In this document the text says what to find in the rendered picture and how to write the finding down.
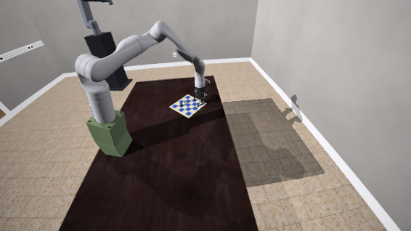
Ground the blue and white chessboard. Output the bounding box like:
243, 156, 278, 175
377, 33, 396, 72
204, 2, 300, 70
170, 95, 207, 118

